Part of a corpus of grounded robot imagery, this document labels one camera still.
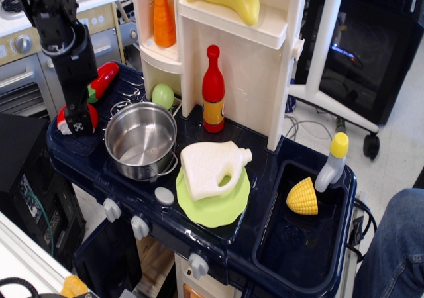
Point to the cream toy kitchen shelf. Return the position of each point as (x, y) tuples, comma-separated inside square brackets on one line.
[(255, 61)]

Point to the orange toy carrot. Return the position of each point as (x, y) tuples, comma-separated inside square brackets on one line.
[(163, 24)]

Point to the yellow toy corn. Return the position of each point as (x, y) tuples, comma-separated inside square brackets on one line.
[(302, 198)]

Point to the grey middle stove knob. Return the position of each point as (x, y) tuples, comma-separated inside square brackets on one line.
[(141, 227)]

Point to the red and white toy sushi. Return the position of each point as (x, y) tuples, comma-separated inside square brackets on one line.
[(62, 125)]

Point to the dark blue toy kitchen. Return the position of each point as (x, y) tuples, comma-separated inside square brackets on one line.
[(269, 251)]

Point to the yellow object at bottom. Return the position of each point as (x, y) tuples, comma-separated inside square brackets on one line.
[(73, 286)]

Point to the grey stove knob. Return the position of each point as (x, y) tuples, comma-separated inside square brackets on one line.
[(112, 210), (198, 265), (141, 227)]

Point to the wooden toy kitchen oven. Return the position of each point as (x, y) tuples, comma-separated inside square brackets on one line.
[(29, 84)]

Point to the grey oval button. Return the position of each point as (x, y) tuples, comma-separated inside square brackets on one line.
[(164, 196)]

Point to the grey right stove knob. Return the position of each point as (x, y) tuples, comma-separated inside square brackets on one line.
[(198, 265)]

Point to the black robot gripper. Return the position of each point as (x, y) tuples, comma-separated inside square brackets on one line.
[(74, 60)]

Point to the white toy jug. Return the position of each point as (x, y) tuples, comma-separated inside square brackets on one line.
[(213, 168)]

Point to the grey yellow toy faucet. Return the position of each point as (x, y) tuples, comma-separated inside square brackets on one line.
[(331, 172)]

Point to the light green toy fruit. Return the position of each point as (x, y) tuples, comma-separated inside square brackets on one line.
[(163, 95)]

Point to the red toy ketchup bottle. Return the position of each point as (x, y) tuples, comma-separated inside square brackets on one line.
[(213, 93)]

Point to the blue jeans leg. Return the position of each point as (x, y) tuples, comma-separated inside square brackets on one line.
[(393, 265)]

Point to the black monitor screen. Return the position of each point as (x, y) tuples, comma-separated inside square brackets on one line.
[(373, 45)]

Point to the light green toy plate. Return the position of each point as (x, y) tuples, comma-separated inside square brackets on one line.
[(213, 212)]

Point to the black computer case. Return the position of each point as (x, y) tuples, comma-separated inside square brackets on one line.
[(34, 195)]

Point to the red toy chili pepper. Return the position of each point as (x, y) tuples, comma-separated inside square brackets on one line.
[(106, 73)]

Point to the grey left stove knob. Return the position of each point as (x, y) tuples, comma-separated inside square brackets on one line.
[(112, 210)]

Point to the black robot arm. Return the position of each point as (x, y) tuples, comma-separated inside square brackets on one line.
[(44, 15)]

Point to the stainless steel pot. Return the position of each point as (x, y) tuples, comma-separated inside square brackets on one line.
[(141, 140)]

